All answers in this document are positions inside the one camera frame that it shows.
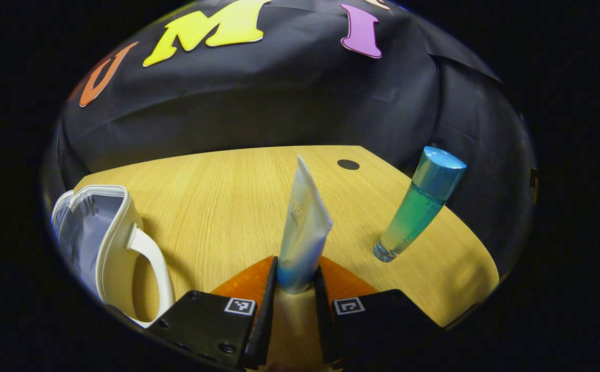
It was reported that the blue clear toner bottle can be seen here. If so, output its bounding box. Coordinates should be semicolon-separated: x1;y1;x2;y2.
373;146;468;264

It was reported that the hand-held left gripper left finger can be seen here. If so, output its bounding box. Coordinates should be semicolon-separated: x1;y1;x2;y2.
147;255;280;370

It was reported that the white and blue cream tube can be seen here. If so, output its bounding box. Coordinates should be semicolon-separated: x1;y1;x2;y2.
276;154;334;296

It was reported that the white suitcase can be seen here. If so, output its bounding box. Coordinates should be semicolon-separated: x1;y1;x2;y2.
51;184;177;329

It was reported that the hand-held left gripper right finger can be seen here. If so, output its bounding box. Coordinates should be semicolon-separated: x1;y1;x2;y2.
313;256;445;365

